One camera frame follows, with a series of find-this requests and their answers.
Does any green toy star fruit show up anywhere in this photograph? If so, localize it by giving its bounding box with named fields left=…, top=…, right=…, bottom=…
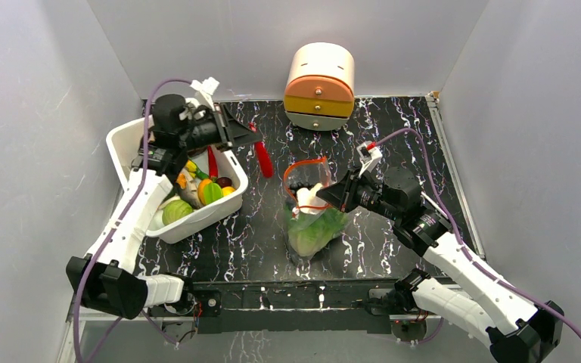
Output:
left=203, top=182, right=224, bottom=205

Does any orange yellow toy persimmon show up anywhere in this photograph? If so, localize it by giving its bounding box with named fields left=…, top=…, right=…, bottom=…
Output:
left=197, top=178, right=213, bottom=206

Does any round pastel drawer cabinet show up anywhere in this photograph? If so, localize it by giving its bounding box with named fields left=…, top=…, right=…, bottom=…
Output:
left=283, top=42, right=355, bottom=132

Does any red toy chili pepper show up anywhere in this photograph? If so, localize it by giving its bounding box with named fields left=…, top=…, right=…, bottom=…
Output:
left=248, top=123, right=274, bottom=178

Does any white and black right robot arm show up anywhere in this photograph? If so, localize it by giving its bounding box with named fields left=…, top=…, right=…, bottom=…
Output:
left=316, top=168, right=563, bottom=362

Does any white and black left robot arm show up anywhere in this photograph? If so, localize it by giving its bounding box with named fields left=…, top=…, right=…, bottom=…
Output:
left=66, top=94, right=263, bottom=319

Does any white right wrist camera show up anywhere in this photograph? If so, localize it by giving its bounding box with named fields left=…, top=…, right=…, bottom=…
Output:
left=356, top=141, right=382, bottom=177

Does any green toy lettuce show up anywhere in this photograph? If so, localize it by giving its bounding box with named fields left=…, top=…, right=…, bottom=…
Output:
left=284, top=208, right=349, bottom=259

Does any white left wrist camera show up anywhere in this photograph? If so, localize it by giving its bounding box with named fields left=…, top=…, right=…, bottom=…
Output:
left=190, top=76, right=219, bottom=111

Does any green toy cabbage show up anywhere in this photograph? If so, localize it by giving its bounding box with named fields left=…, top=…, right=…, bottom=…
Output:
left=162, top=200, right=194, bottom=225

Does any grey toy fish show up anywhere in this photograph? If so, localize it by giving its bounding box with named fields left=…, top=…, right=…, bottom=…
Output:
left=176, top=169, right=204, bottom=209

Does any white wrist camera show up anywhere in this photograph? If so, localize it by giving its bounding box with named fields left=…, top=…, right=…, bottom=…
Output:
left=356, top=141, right=382, bottom=177
left=190, top=76, right=219, bottom=111

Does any green toy pepper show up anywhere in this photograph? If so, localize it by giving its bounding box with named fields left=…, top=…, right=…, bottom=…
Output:
left=190, top=169, right=209, bottom=181

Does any dark red toy plum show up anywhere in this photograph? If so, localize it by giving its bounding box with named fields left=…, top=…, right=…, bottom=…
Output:
left=215, top=177, right=233, bottom=188

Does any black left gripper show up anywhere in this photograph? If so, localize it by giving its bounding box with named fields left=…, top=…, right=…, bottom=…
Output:
left=178, top=104, right=262, bottom=154

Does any white plastic food bin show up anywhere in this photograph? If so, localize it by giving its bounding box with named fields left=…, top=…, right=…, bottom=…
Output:
left=106, top=95, right=247, bottom=244

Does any white toy mushroom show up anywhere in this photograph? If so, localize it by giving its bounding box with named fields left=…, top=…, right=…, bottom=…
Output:
left=293, top=183, right=328, bottom=215

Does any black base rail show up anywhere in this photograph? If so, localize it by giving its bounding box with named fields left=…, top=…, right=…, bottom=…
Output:
left=148, top=280, right=477, bottom=336

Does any small yellow toy fruit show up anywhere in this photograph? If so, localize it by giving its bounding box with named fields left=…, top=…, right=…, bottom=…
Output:
left=222, top=186, right=235, bottom=197

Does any clear zip bag orange zipper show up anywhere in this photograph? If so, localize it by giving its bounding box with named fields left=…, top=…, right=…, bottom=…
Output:
left=282, top=157, right=349, bottom=265

